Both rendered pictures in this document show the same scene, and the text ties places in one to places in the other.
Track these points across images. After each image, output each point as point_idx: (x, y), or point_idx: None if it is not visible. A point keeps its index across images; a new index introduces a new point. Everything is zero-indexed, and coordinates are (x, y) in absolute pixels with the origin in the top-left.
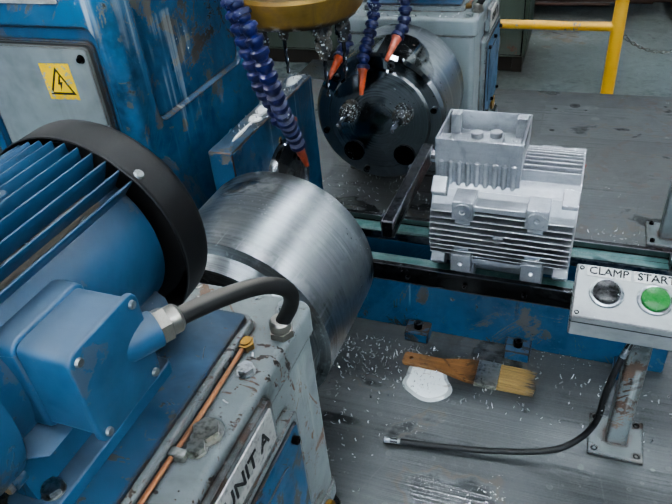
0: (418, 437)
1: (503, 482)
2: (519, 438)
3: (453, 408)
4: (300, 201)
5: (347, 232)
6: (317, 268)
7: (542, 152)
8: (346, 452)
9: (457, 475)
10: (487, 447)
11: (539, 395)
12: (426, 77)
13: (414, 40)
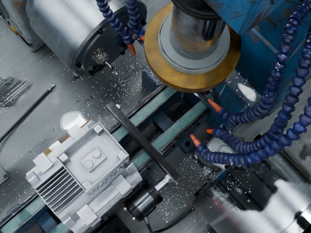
0: (48, 100)
1: (6, 117)
2: (20, 138)
3: (52, 123)
4: (77, 21)
5: (65, 46)
6: (44, 19)
7: (67, 186)
8: (60, 68)
9: (21, 102)
10: (24, 123)
11: (33, 164)
12: (208, 189)
13: (257, 206)
